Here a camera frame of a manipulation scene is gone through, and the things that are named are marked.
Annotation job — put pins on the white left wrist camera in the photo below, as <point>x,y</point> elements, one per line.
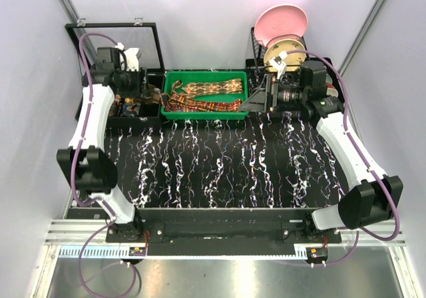
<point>129,58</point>

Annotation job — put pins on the pink plate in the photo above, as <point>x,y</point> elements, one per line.
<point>280,20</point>

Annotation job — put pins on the black tie storage box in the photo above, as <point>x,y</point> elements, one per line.
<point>119,99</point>

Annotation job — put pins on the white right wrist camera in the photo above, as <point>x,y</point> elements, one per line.
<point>278,62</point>

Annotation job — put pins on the red multicolour checked tie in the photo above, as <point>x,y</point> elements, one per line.
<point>180,103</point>

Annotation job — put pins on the rolled tie dark blue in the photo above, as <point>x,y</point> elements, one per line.
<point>128,107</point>

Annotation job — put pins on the rolled tie brown olive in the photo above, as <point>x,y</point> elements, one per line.
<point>155,95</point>

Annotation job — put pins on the glass box lid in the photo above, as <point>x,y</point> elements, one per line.
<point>138,34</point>

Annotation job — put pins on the pale green bowl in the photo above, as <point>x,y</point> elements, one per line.
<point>328,79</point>

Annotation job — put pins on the aluminium frame rail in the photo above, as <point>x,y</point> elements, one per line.
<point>78,231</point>

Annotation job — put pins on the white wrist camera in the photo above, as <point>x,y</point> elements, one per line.
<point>129,58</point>
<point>278,62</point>

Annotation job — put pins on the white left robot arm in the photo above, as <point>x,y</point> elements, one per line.
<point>91,174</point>

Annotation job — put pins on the green plastic tray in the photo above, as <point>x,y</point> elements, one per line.
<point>206,76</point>

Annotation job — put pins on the cream ikat pattern tie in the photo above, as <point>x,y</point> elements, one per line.
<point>195,89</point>

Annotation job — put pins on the red bowl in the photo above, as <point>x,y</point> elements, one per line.
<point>331,90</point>

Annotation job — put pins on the black wire dish rack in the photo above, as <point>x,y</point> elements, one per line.
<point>259,49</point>

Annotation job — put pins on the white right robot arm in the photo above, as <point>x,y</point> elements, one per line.
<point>373,195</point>

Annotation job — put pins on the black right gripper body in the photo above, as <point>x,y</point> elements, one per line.
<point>289,96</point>

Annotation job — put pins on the yellow floral plate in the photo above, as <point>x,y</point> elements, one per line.
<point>293,61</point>

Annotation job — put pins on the black dish tray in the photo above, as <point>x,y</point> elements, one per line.
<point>303,91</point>

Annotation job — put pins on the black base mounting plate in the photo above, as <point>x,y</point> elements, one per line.
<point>158,231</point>

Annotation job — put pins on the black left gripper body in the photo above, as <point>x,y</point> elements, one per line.
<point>130,84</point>

